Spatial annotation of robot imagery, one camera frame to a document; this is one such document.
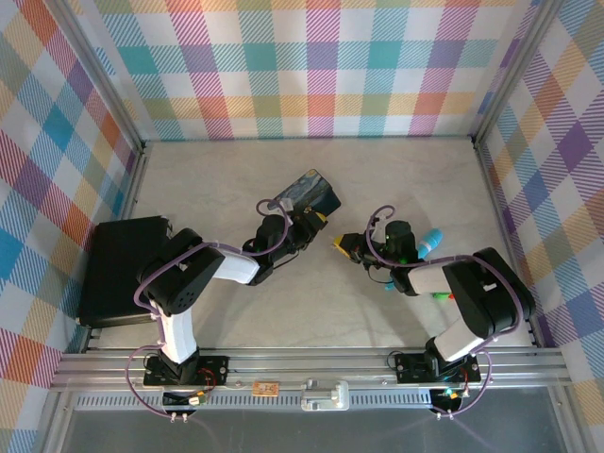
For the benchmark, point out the silver metal bracket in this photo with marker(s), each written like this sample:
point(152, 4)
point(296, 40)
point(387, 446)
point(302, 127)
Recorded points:
point(325, 396)

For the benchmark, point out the starry night print tin box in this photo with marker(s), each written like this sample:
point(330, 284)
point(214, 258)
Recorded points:
point(311, 189)

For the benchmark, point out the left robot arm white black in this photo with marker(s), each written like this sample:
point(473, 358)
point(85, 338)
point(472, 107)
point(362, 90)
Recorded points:
point(177, 330)

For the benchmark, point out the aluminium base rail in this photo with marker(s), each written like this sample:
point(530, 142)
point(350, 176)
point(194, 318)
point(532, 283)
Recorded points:
point(311, 363)

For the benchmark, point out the aluminium side rail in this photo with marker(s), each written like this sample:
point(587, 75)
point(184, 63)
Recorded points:
point(505, 222)
point(134, 184)

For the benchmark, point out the small orange label sticker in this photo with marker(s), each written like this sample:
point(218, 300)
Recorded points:
point(265, 388)

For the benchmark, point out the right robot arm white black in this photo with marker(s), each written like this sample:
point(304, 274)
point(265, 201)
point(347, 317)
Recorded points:
point(486, 288)

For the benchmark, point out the aluminium corner post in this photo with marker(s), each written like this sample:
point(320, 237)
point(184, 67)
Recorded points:
point(512, 75)
point(101, 75)

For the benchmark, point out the black hard case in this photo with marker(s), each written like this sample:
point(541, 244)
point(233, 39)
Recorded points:
point(118, 273)

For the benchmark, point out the green red toy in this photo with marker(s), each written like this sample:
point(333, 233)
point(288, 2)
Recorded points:
point(441, 296)

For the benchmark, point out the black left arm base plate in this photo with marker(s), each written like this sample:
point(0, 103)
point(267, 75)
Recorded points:
point(214, 369)

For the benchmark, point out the cyan blue toy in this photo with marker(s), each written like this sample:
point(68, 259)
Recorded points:
point(430, 243)

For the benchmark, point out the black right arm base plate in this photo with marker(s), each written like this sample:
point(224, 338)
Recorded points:
point(410, 368)

